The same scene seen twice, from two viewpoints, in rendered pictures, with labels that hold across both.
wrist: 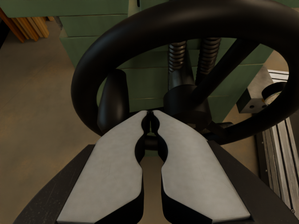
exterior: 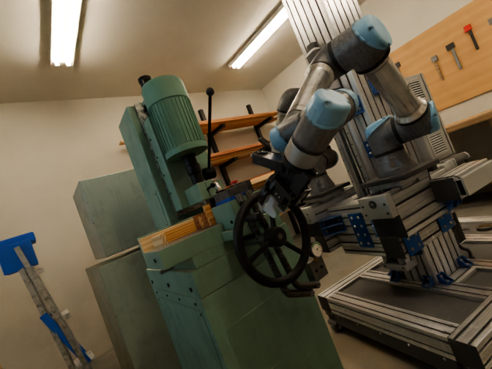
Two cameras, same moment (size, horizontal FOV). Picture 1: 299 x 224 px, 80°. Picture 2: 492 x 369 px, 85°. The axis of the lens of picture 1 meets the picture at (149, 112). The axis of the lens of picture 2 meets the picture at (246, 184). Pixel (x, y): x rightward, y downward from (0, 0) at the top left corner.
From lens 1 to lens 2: 70 cm
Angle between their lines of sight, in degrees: 68
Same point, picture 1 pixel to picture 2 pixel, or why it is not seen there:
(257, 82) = not seen: hidden behind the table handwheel
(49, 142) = not seen: outside the picture
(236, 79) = (291, 259)
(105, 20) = (213, 250)
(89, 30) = (206, 259)
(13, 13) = (169, 264)
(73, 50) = (199, 279)
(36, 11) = (181, 258)
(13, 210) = not seen: outside the picture
